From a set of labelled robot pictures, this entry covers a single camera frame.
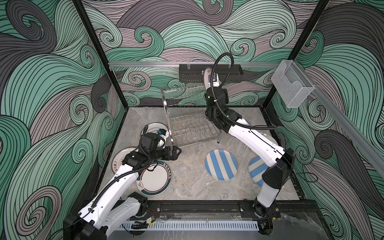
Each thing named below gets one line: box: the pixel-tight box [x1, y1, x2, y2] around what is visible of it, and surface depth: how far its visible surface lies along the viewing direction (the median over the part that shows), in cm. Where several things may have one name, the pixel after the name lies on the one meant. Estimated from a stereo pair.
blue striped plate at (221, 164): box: [204, 149, 239, 181], surface depth 91 cm
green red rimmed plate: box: [136, 161, 172, 197], surface depth 84 cm
